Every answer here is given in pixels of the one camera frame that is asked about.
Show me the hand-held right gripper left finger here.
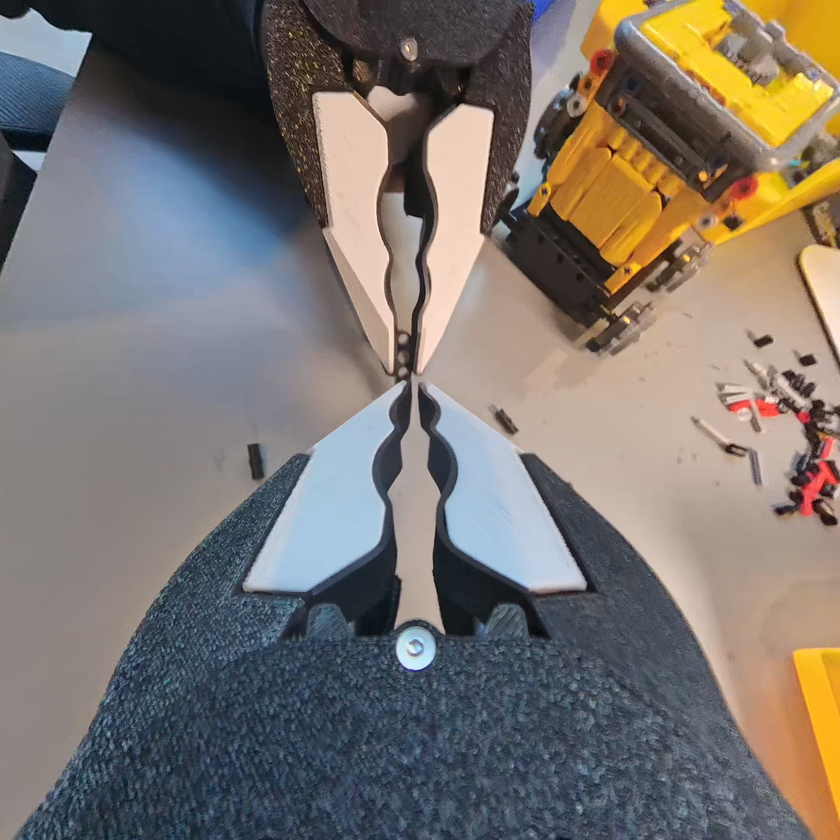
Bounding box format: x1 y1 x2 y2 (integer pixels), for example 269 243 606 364
243 381 412 636

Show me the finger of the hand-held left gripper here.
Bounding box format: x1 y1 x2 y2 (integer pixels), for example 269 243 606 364
411 102 496 375
311 89 399 375

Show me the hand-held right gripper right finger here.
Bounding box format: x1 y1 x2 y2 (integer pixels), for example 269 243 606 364
416 381 588 636

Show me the grey toothed wheel hub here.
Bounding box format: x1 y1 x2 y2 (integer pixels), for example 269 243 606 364
645 240 715 295
584 299 658 357
532 87 583 160

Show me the yellow black toy brick vehicle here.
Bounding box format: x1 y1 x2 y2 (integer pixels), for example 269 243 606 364
495 0 840 357

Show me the grey desk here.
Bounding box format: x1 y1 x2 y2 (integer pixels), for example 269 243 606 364
0 13 840 840

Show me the grey axle with black connector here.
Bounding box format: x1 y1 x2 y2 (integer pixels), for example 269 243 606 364
692 415 749 459

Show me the dark office chair seat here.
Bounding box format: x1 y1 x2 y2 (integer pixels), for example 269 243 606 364
0 52 76 153

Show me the pile of red black pins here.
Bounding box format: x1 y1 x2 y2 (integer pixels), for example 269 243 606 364
715 328 840 526

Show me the white book stand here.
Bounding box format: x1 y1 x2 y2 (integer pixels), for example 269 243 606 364
797 244 840 368

